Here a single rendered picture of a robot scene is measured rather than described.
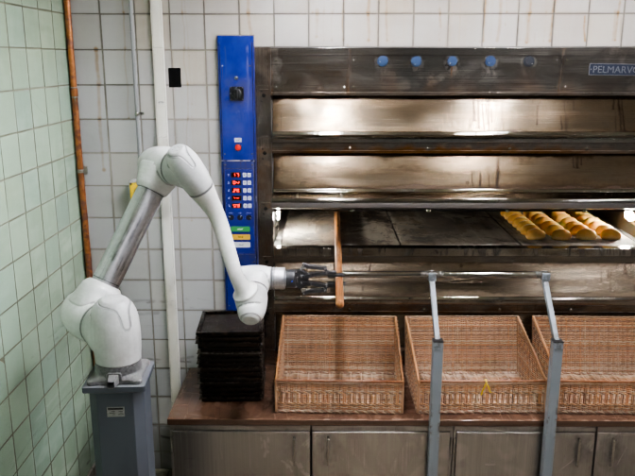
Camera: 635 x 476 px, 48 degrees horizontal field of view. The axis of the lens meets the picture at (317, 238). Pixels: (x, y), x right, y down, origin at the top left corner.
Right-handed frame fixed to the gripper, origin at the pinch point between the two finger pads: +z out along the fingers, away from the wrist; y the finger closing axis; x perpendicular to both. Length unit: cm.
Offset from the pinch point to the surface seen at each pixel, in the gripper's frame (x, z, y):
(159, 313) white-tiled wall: -52, -86, 35
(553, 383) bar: 3, 88, 42
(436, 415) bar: 5, 41, 57
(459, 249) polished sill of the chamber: -56, 58, 2
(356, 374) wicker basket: -42, 10, 61
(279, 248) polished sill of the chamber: -54, -28, 2
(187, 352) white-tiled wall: -53, -73, 55
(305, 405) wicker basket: -5, -13, 58
